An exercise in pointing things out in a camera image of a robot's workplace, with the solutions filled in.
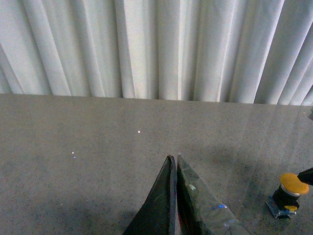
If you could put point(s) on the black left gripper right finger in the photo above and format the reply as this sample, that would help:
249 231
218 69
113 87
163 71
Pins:
199 211

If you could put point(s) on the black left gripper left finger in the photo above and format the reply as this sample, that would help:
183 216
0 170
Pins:
158 213

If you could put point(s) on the white pleated curtain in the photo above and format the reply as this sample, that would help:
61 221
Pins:
243 51

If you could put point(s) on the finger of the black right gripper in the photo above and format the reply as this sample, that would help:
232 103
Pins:
306 176

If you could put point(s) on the yellow push button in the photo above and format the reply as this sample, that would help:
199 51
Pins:
283 203

